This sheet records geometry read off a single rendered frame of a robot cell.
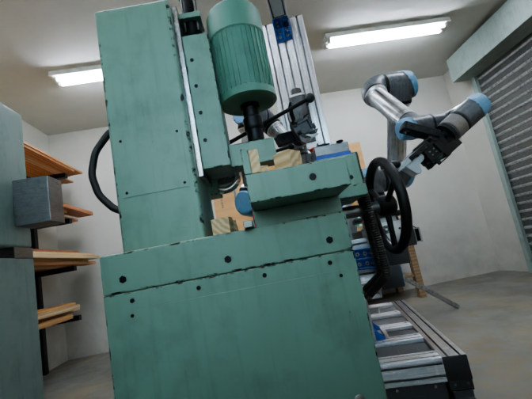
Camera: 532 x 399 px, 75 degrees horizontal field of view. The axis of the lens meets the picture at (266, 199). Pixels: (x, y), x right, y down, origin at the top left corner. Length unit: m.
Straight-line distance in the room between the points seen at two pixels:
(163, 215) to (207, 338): 0.34
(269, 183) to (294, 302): 0.27
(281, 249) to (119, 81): 0.66
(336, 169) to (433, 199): 4.27
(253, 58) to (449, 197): 4.24
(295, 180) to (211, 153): 0.36
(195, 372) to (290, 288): 0.27
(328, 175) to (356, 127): 4.12
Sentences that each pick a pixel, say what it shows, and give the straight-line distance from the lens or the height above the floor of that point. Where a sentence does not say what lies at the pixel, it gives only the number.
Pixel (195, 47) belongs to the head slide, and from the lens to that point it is 1.14.
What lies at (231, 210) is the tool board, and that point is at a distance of 4.29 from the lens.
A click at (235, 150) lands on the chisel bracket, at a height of 1.05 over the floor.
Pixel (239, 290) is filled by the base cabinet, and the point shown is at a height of 0.67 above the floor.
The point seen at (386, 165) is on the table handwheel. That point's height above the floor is 0.91.
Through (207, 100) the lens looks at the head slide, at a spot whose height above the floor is 1.20.
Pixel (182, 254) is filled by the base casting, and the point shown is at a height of 0.77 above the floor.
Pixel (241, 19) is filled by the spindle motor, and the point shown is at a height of 1.43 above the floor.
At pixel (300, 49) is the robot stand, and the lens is 2.12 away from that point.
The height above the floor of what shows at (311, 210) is 0.82.
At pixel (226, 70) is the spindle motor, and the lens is 1.09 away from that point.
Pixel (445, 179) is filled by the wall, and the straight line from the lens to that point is 5.10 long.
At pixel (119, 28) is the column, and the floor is 1.45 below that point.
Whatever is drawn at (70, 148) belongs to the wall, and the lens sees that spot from 4.99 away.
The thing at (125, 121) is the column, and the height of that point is 1.16.
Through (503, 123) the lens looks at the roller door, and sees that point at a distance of 4.74.
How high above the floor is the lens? 0.73
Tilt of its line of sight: 9 degrees up
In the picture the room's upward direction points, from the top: 11 degrees counter-clockwise
